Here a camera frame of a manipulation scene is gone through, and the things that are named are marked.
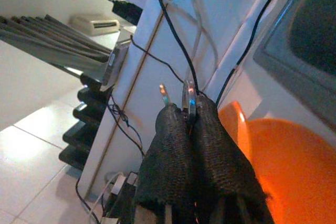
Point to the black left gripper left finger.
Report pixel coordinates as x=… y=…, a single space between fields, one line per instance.
x=168 y=169

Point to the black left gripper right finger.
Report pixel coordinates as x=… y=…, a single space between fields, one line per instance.
x=220 y=171

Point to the metal spoon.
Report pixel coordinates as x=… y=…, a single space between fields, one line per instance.
x=190 y=100

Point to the metal fork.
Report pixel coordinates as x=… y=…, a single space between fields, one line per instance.
x=165 y=95

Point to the power strip with plugs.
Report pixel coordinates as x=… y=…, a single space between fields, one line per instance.
x=123 y=197

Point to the black ribbed object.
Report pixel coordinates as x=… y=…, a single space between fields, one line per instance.
x=84 y=119

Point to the stainless steel sink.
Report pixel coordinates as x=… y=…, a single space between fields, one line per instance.
x=302 y=58

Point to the black power adapter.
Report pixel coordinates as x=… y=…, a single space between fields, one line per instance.
x=127 y=11

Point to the grey slatted rack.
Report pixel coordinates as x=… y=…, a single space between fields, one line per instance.
x=52 y=45

